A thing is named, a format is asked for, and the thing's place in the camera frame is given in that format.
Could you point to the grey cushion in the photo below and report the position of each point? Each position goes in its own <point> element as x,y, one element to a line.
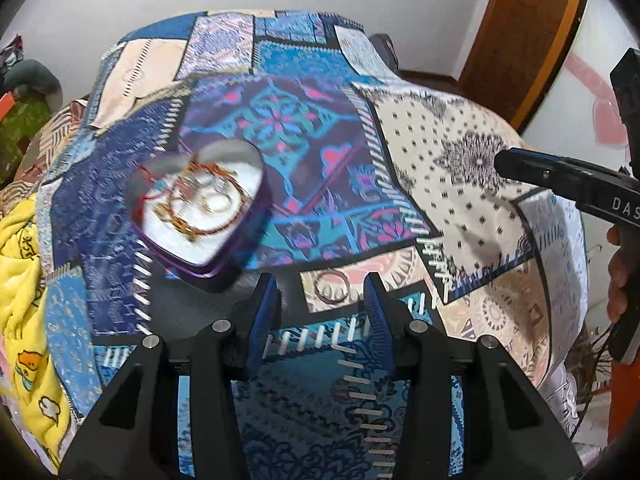
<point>32,77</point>

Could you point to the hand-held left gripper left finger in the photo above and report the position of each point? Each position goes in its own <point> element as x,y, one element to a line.
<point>262,325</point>

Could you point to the purple heart-shaped tin box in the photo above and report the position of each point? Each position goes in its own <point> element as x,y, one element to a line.
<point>220,265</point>

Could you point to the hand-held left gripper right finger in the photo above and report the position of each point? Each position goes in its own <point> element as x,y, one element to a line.
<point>376,325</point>

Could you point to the green patterned box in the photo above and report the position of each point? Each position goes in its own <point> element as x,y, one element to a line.
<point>20,135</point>

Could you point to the pile of clothes and bags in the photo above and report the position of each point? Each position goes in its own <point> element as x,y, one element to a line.
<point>11,52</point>

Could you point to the striped bedsheet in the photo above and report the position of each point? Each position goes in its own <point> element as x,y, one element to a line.
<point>55,135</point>

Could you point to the yellow fleece blanket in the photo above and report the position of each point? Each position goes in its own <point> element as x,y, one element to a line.
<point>25,285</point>

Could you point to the blue patchwork blanket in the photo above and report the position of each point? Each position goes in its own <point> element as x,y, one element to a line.
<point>450,135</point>

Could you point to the grey bag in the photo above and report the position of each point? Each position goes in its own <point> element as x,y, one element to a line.
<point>385,50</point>

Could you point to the orange garment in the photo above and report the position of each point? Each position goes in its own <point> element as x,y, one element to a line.
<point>625,400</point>

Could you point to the person's right hand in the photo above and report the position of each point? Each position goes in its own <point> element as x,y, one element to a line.
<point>618,270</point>

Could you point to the brown wooden door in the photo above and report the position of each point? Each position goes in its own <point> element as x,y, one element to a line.
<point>520,35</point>

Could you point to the orange box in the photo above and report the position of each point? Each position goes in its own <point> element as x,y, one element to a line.
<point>5,98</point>

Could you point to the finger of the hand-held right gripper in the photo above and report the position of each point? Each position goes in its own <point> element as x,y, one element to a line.
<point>540,172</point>

